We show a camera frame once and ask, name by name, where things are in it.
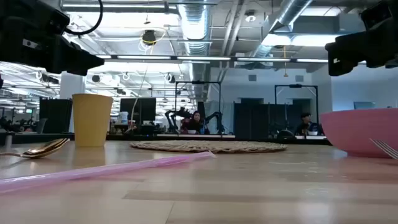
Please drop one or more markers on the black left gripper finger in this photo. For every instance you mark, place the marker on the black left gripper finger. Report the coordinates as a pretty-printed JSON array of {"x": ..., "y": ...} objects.
[{"x": 84, "y": 62}]

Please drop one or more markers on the pink translucent straw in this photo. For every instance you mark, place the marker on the pink translucent straw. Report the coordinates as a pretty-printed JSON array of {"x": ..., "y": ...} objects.
[{"x": 102, "y": 169}]

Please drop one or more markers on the black metal station frame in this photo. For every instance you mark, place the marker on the black metal station frame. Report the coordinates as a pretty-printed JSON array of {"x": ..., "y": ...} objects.
[
  {"x": 197, "y": 82},
  {"x": 295, "y": 86}
]

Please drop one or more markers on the pink round plate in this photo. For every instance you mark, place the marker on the pink round plate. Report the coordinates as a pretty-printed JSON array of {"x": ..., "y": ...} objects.
[{"x": 354, "y": 132}]

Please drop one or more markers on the silver ceiling duct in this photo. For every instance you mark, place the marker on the silver ceiling duct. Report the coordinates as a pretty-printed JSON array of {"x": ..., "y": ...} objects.
[{"x": 194, "y": 21}]

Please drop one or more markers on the person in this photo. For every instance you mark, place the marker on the person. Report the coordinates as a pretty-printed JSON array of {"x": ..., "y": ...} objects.
[
  {"x": 306, "y": 124},
  {"x": 194, "y": 123}
]

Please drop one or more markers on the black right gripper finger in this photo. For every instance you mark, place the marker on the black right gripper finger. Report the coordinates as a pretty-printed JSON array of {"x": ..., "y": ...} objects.
[{"x": 345, "y": 54}]

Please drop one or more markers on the white bucket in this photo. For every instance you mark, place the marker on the white bucket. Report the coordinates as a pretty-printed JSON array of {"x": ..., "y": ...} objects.
[{"x": 123, "y": 117}]

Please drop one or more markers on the black background robot arms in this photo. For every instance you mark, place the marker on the black background robot arms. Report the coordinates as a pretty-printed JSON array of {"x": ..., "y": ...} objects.
[{"x": 214, "y": 119}]

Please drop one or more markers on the long ceiling light bar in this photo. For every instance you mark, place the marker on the long ceiling light bar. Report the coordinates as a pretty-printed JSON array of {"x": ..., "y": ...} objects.
[{"x": 202, "y": 58}]

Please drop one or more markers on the yellow cup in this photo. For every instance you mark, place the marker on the yellow cup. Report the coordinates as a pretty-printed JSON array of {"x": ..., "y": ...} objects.
[{"x": 92, "y": 119}]

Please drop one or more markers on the round woven placemat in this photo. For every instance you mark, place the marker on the round woven placemat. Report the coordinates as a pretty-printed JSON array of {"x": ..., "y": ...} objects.
[{"x": 208, "y": 146}]

